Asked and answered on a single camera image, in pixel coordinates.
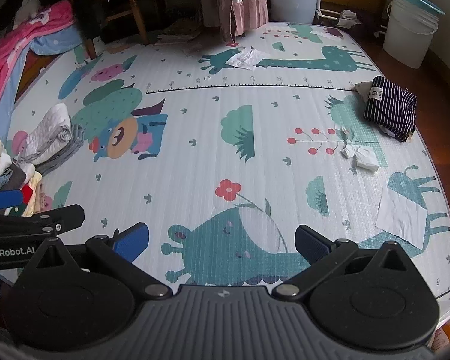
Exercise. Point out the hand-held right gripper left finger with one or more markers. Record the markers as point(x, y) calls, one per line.
point(133, 238)

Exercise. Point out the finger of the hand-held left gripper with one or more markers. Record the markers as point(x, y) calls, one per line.
point(3, 199)
point(67, 213)

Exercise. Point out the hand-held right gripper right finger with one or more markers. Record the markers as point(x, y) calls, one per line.
point(311, 245)

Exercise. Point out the dark striped shirt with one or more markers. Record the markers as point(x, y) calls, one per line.
point(392, 108)

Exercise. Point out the stack of folded clothes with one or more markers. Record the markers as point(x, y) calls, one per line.
point(3, 168)

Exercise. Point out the grey folded garment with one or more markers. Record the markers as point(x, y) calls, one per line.
point(65, 152)

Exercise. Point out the white quilted garment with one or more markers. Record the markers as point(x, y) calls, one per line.
point(48, 129)

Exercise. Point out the flat white paper sheet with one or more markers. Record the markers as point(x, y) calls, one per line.
point(399, 215)

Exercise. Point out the crumpled white tissue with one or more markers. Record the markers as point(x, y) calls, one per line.
point(362, 157)

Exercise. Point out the animal printed play mat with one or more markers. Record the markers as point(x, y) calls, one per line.
point(210, 138)

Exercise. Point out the pink blanket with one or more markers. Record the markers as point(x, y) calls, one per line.
point(7, 52)

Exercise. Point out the beige garment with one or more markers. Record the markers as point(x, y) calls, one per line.
point(364, 89)

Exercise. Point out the light blue printed bedding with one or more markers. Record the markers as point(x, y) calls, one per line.
point(56, 41)

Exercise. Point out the white plush cloth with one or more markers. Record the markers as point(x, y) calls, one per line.
point(28, 7)

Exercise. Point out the crumpled white paper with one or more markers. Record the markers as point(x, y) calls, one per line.
point(245, 59)

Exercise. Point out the wooden chair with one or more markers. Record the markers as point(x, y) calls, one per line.
point(138, 18)

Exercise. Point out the stack of books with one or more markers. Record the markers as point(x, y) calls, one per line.
point(176, 33)

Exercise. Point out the small white cloth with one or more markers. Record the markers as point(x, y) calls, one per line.
point(347, 17)

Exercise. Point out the white bucket with teal rim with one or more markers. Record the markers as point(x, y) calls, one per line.
point(407, 33)

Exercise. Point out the pink grey curtain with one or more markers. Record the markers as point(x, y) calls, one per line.
point(247, 11)

